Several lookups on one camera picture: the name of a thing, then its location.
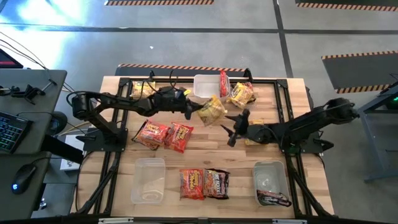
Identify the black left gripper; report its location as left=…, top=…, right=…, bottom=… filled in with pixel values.
left=150, top=86, right=205, bottom=121

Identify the black bar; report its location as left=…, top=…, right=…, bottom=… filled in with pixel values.
left=41, top=133, right=85, bottom=165

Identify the grey metal cart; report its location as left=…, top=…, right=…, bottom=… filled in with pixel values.
left=356, top=73, right=398, bottom=183

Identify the black computer mouse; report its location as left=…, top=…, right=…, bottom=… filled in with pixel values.
left=11, top=164, right=37, bottom=195

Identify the dark laptop screen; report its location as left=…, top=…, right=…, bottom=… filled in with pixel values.
left=0, top=48, right=24, bottom=70

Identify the grey desk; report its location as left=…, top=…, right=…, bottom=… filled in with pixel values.
left=0, top=68, right=68, bottom=220

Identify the black mat striped edge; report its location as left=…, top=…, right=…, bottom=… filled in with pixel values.
left=321, top=50, right=398, bottom=95

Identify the black floor cable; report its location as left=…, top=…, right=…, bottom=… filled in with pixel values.
left=0, top=30, right=48, bottom=70
left=0, top=39, right=43, bottom=68

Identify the black metal table frame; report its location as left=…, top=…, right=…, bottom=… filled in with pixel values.
left=72, top=68, right=335, bottom=218

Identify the orange Saucy Noodles pack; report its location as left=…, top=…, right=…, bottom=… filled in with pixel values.
left=179, top=169, right=205, bottom=200
left=164, top=122, right=194, bottom=154
left=219, top=70, right=229, bottom=98
left=133, top=119, right=171, bottom=151

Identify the black round object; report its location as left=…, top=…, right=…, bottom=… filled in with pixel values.
left=46, top=111, right=68, bottom=137

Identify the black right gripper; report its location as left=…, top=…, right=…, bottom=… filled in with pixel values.
left=220, top=108, right=274, bottom=147

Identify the backlit keyboard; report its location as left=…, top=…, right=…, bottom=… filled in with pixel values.
left=0, top=111, right=34, bottom=155

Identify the white plastic bin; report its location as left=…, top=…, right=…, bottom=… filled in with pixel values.
left=192, top=73, right=231, bottom=103

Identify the silver bracket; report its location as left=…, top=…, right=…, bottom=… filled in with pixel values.
left=98, top=217, right=134, bottom=224
left=272, top=218, right=308, bottom=224

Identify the black desk clamp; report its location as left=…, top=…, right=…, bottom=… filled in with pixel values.
left=11, top=83, right=47, bottom=105

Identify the grey plastic bin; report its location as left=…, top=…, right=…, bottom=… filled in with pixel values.
left=252, top=160, right=292, bottom=207

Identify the white box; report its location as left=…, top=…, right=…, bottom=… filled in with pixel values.
left=60, top=134, right=85, bottom=172

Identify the clear plastic bin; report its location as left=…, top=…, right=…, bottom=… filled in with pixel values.
left=130, top=157, right=167, bottom=205

